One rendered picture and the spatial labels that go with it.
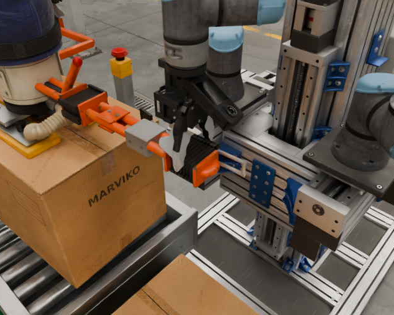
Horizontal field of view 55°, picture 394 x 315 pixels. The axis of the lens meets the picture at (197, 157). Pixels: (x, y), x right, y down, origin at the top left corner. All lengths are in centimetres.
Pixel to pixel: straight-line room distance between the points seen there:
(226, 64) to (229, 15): 60
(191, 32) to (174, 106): 14
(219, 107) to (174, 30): 14
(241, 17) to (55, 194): 61
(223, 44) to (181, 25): 59
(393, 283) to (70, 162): 172
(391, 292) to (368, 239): 29
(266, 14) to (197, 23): 11
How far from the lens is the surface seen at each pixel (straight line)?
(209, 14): 61
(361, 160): 106
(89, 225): 111
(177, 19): 61
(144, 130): 83
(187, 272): 137
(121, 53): 165
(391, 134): 91
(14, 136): 112
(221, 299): 132
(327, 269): 188
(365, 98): 99
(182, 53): 63
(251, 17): 63
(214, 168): 73
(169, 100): 68
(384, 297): 216
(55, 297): 141
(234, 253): 185
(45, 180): 98
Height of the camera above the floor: 169
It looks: 39 degrees down
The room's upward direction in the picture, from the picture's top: straight up
